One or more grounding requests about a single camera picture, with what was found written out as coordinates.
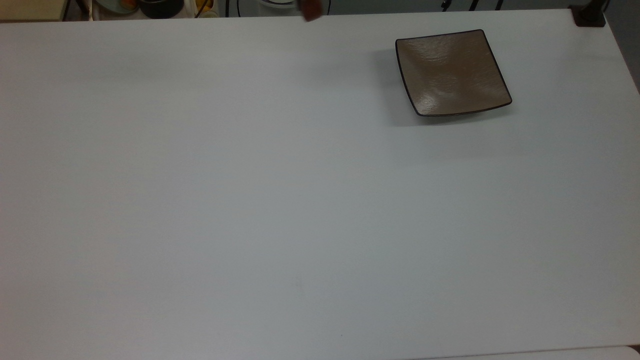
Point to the small round brown chestnut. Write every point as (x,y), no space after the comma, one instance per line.
(312,10)

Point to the square brown ceramic plate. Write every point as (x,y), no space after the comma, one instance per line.
(452,72)

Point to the white round dish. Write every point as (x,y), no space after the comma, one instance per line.
(277,2)

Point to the black round bowl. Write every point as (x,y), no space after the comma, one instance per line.
(161,7)

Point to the pale green dish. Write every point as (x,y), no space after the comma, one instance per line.
(117,5)

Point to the dark stand base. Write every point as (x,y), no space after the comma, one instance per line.
(589,15)

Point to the beige box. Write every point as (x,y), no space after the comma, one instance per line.
(31,9)

